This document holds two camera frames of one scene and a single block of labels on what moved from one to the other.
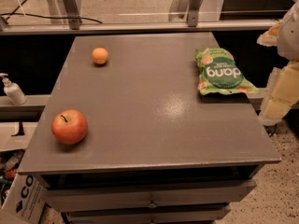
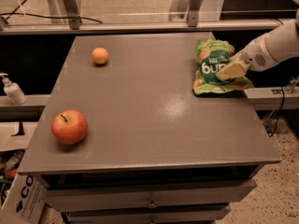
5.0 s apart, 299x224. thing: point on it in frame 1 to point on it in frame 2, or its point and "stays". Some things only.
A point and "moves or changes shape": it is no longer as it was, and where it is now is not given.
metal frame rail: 63,28 stays
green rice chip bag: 219,73 moves or changes shape
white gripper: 290,36 to 256,57
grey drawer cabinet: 156,150 stays
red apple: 69,127 stays
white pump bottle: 13,91 stays
